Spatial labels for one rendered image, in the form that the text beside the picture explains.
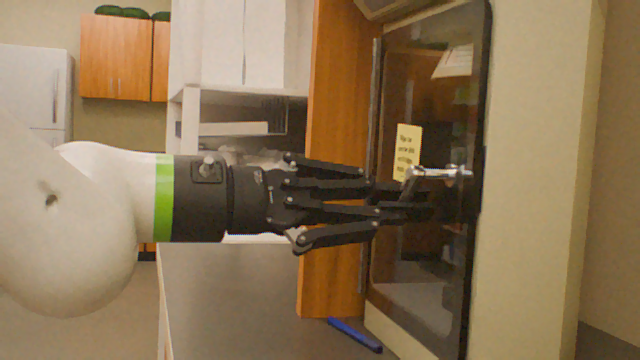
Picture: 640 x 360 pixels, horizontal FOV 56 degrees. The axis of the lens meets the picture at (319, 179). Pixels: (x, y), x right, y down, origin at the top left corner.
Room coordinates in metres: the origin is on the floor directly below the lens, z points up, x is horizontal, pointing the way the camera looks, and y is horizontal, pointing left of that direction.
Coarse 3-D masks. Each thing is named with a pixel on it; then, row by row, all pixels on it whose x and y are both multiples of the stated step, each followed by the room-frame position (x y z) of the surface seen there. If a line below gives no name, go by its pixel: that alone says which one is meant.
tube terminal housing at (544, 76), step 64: (448, 0) 0.74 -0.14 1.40; (512, 0) 0.64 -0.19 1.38; (576, 0) 0.66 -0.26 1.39; (512, 64) 0.64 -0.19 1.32; (576, 64) 0.66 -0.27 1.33; (512, 128) 0.64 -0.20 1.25; (576, 128) 0.66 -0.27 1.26; (512, 192) 0.64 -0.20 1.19; (576, 192) 0.68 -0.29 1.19; (512, 256) 0.64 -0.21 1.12; (576, 256) 0.74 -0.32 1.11; (384, 320) 0.86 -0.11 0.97; (512, 320) 0.64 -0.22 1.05; (576, 320) 0.81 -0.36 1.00
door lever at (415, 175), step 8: (408, 168) 0.66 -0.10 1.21; (416, 168) 0.66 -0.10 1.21; (448, 168) 0.68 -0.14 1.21; (408, 176) 0.66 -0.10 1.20; (416, 176) 0.66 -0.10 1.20; (424, 176) 0.66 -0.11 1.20; (432, 176) 0.67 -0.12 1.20; (440, 176) 0.67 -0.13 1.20; (448, 176) 0.67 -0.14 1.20; (408, 184) 0.67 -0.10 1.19; (416, 184) 0.67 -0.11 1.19; (448, 184) 0.68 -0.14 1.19; (400, 192) 0.69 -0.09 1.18; (408, 192) 0.68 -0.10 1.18; (400, 200) 0.69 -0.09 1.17; (408, 200) 0.69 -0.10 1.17
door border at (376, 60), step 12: (372, 60) 0.93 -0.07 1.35; (372, 72) 0.93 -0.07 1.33; (372, 96) 0.93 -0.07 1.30; (372, 108) 0.93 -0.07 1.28; (372, 120) 0.92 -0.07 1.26; (372, 132) 0.92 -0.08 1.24; (372, 144) 0.92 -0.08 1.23; (372, 156) 0.92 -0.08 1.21; (480, 156) 0.64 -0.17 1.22; (372, 168) 0.91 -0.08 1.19; (360, 264) 0.93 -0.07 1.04; (360, 276) 0.93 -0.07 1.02
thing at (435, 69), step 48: (480, 0) 0.65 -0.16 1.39; (384, 48) 0.90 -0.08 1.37; (432, 48) 0.75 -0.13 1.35; (480, 48) 0.64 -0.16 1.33; (384, 96) 0.89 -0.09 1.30; (432, 96) 0.74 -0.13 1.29; (480, 96) 0.64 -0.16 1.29; (384, 144) 0.87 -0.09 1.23; (432, 144) 0.73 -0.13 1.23; (480, 144) 0.64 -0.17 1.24; (432, 192) 0.72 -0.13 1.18; (384, 240) 0.85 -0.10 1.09; (432, 240) 0.71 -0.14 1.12; (384, 288) 0.84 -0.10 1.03; (432, 288) 0.70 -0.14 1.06; (432, 336) 0.69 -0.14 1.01
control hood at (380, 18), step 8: (360, 0) 0.90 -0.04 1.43; (400, 0) 0.80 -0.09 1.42; (408, 0) 0.79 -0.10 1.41; (416, 0) 0.78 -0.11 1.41; (424, 0) 0.77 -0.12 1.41; (432, 0) 0.77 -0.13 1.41; (360, 8) 0.92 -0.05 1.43; (384, 8) 0.86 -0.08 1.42; (392, 8) 0.84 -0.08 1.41; (400, 8) 0.83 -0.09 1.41; (408, 8) 0.82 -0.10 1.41; (416, 8) 0.82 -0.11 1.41; (368, 16) 0.92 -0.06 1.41; (376, 16) 0.90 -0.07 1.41; (384, 16) 0.89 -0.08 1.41; (392, 16) 0.88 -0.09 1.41
